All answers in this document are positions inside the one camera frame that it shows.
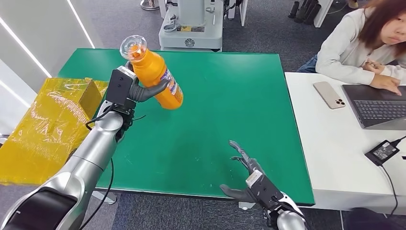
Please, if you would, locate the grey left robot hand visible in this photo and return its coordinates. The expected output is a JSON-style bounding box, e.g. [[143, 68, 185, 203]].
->
[[125, 61, 170, 104]]

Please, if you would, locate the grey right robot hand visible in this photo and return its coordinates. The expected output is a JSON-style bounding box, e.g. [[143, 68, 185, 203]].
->
[[219, 140, 265, 204]]

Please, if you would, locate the orange plastic bottle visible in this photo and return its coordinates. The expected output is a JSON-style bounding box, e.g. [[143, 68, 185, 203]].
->
[[119, 34, 184, 111]]

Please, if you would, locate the white table foot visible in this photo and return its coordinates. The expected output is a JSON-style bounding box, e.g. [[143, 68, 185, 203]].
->
[[92, 190, 117, 205], [237, 201, 256, 211]]

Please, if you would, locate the grey machine base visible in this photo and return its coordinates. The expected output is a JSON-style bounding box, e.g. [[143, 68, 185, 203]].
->
[[158, 0, 225, 52]]

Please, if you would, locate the chrome stand base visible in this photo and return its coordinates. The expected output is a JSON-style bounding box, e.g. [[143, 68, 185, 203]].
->
[[140, 0, 160, 11]]

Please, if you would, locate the beige smartphone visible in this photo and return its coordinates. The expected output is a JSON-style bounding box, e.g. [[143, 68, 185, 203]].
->
[[313, 81, 346, 110]]

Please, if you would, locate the yellow taped cardboard box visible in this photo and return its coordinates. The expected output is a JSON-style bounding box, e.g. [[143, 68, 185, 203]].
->
[[0, 78, 109, 186]]

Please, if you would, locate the white panel leg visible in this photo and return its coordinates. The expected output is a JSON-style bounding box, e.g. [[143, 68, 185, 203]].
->
[[238, 0, 249, 27]]

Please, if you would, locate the black power adapter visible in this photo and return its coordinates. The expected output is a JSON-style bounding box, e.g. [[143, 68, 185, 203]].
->
[[364, 140, 400, 167]]

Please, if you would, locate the grey laptop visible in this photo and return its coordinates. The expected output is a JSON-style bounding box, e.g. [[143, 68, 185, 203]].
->
[[341, 83, 406, 131]]

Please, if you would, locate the person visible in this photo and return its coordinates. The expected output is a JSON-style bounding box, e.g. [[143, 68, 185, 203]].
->
[[296, 0, 406, 96]]

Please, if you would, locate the black boot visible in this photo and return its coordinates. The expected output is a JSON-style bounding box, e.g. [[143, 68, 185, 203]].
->
[[288, 0, 300, 19], [294, 0, 322, 26]]

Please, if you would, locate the person's left hand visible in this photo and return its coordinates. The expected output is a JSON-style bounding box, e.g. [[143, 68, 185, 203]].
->
[[361, 60, 387, 76]]

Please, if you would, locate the person's hand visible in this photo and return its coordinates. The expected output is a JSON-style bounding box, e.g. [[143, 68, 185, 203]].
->
[[361, 60, 387, 76], [369, 74, 403, 96]]

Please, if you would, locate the person's right hand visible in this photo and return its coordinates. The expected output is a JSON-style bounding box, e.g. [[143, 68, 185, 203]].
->
[[369, 74, 403, 96]]

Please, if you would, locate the white furniture panel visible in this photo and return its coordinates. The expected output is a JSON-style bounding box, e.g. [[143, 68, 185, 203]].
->
[[313, 0, 334, 29]]

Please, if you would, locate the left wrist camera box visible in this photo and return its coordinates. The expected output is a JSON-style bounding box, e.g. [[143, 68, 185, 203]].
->
[[105, 66, 137, 107]]

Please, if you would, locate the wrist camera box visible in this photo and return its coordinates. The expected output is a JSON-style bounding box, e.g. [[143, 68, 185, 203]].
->
[[105, 66, 137, 107], [246, 170, 285, 209]]

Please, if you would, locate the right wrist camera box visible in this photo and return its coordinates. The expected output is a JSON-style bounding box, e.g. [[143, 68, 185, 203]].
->
[[246, 170, 285, 209]]

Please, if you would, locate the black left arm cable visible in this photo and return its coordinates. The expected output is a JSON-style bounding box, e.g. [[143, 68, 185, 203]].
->
[[79, 104, 115, 230]]

